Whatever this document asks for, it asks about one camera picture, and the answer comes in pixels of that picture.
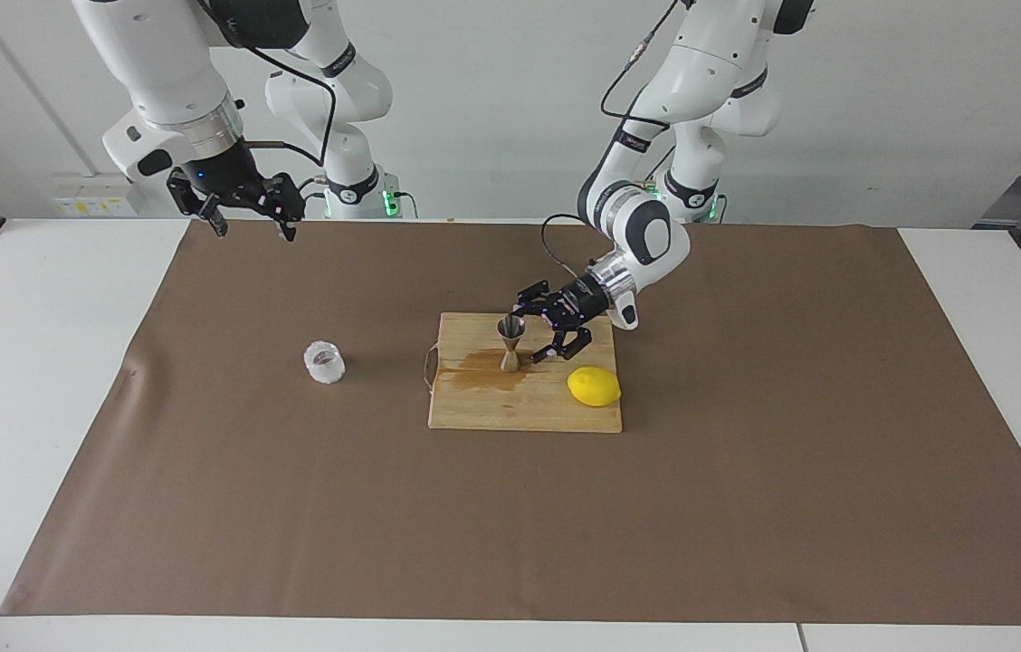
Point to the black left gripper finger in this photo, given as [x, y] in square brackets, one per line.
[539, 296]
[576, 340]

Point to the brown paper table mat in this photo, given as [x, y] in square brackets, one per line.
[510, 525]

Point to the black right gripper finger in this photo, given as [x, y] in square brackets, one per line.
[289, 204]
[189, 188]

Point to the yellow lemon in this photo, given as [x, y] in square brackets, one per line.
[594, 387]

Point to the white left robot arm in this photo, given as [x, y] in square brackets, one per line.
[701, 63]

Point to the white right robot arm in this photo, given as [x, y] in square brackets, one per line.
[166, 72]

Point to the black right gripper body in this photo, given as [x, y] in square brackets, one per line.
[216, 167]

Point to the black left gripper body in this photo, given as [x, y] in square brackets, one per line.
[585, 299]

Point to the metal double jigger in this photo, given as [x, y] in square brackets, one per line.
[510, 349]

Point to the white wall socket strip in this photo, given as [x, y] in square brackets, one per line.
[94, 195]

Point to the wooden cutting board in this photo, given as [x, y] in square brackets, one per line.
[520, 407]

